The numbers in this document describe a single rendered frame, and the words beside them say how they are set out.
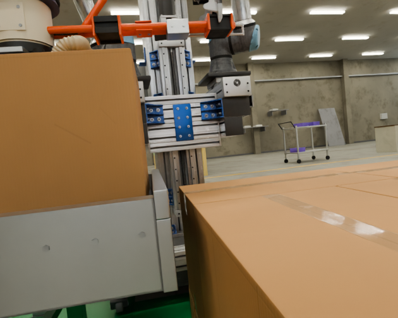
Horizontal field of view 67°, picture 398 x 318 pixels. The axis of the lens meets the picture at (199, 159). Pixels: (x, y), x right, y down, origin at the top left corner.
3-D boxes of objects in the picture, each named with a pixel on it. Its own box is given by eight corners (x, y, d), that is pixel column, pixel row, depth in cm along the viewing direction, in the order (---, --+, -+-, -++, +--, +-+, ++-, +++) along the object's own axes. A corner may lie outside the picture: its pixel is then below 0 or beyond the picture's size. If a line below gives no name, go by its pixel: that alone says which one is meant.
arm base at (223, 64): (205, 81, 164) (203, 62, 163) (232, 79, 167) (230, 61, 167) (213, 74, 149) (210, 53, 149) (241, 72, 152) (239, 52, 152)
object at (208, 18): (208, 29, 94) (206, 12, 94) (204, 38, 102) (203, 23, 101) (234, 28, 95) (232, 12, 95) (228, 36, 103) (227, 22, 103)
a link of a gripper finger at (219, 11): (205, 23, 94) (200, 1, 97) (223, 22, 95) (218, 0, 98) (205, 15, 91) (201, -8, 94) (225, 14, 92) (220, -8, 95)
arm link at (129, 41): (120, 56, 139) (117, 26, 138) (105, 64, 147) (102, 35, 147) (141, 60, 148) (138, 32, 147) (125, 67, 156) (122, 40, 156)
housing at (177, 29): (167, 33, 93) (165, 18, 93) (166, 41, 100) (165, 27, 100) (189, 32, 94) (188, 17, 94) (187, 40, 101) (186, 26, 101)
